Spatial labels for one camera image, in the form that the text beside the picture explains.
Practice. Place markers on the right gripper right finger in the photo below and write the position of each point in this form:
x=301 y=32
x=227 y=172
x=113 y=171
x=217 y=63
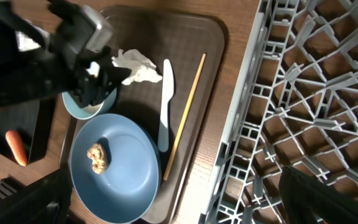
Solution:
x=305 y=199

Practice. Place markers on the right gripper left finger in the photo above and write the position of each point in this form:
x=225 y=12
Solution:
x=46 y=200

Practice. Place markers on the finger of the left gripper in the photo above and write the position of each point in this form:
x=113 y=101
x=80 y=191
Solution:
x=114 y=76

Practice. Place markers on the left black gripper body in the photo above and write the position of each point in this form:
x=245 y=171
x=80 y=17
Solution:
x=88 y=89

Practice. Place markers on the white tissue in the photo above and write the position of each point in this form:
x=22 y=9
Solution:
x=142 y=68

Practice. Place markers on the orange carrot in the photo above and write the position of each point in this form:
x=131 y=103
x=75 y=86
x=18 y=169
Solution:
x=17 y=147

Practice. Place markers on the dark blue plate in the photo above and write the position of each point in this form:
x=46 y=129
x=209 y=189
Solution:
x=127 y=188

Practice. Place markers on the foil snack wrapper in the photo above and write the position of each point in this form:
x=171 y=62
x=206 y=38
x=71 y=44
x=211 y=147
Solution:
x=25 y=43

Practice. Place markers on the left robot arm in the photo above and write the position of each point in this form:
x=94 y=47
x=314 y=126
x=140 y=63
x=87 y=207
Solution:
x=42 y=72

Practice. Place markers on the grey plastic dishwasher rack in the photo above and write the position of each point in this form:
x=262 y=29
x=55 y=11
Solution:
x=295 y=104

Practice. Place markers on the light blue bowl with rice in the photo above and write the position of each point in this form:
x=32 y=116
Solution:
x=90 y=111

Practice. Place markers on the light blue plastic knife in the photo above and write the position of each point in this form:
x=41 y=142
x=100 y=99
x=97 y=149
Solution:
x=168 y=86

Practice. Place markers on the black tray bin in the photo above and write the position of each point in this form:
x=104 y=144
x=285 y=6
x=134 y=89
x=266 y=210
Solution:
x=32 y=120

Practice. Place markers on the brown food scrap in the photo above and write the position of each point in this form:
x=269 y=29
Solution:
x=99 y=158

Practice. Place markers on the brown serving tray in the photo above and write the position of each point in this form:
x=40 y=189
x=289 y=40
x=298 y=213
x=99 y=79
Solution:
x=182 y=38

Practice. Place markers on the wooden chopstick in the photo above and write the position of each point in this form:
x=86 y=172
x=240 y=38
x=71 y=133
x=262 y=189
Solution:
x=184 y=118

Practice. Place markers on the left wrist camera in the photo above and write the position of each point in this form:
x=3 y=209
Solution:
x=102 y=33

